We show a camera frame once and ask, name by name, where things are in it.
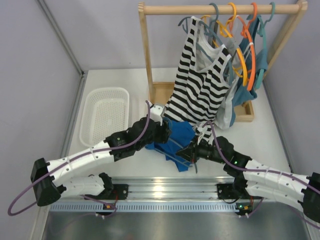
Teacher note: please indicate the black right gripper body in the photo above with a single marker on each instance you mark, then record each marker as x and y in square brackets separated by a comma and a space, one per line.
[206, 151]

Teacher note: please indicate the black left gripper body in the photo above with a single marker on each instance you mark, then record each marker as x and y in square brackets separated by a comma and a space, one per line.
[164, 130]

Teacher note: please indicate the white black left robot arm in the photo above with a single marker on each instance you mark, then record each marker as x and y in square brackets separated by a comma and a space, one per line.
[55, 179]

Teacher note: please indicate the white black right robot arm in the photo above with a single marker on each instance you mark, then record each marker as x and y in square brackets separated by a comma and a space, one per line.
[252, 178]

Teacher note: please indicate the black white striped tank top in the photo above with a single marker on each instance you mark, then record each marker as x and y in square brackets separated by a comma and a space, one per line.
[200, 85]

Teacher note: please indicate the teal blue tank top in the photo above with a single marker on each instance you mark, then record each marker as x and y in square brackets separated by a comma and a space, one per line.
[245, 93]

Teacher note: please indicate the yellow hanger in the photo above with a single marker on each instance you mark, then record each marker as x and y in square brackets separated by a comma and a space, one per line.
[224, 32]

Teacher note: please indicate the orange hanger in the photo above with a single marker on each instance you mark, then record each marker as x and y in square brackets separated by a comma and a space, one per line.
[250, 49]

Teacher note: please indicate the wooden clothes rack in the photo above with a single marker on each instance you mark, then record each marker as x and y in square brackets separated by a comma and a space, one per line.
[160, 92]

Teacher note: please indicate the white perforated plastic basket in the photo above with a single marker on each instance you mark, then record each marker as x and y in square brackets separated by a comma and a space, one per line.
[105, 111]

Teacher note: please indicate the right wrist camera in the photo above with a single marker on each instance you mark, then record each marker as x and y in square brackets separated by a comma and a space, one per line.
[200, 131]

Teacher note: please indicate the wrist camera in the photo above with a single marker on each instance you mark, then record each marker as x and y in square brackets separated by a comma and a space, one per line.
[157, 112]
[200, 131]

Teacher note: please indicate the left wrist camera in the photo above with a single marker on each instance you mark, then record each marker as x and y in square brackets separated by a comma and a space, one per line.
[157, 112]

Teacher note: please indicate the aluminium mounting rail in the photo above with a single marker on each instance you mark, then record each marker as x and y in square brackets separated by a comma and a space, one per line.
[138, 189]

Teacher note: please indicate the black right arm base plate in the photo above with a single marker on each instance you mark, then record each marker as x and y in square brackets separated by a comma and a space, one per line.
[230, 193]

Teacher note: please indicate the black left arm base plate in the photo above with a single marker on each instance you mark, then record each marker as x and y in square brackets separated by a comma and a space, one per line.
[116, 192]

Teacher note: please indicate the white slotted cable duct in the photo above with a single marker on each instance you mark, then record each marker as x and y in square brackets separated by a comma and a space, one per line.
[149, 207]

